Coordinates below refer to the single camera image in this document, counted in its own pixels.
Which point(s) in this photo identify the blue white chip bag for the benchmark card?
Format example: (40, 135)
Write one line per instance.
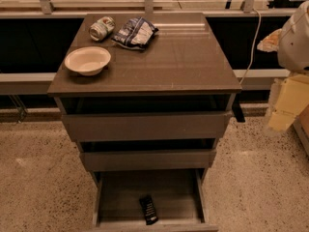
(136, 34)

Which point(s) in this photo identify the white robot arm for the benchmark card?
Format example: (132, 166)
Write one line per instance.
(293, 51)

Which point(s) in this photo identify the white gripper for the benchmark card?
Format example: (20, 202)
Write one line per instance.
(295, 45)

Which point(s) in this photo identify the cardboard box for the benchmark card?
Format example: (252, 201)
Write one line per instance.
(301, 126)

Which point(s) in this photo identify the grey metal railing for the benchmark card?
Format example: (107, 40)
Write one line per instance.
(37, 82)

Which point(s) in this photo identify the top grey drawer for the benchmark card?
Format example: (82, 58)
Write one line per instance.
(101, 119)

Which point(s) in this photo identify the grey drawer cabinet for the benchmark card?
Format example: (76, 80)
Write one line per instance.
(184, 58)

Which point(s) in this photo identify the crushed green white can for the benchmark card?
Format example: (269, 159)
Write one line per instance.
(102, 28)

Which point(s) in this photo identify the black rxbar chocolate bar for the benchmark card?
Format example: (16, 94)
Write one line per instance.
(148, 209)

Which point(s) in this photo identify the white bowl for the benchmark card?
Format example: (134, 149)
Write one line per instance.
(88, 60)

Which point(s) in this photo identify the middle grey drawer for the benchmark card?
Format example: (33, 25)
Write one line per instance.
(147, 155)

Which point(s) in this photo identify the bottom grey open drawer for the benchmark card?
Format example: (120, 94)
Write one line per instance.
(177, 196)

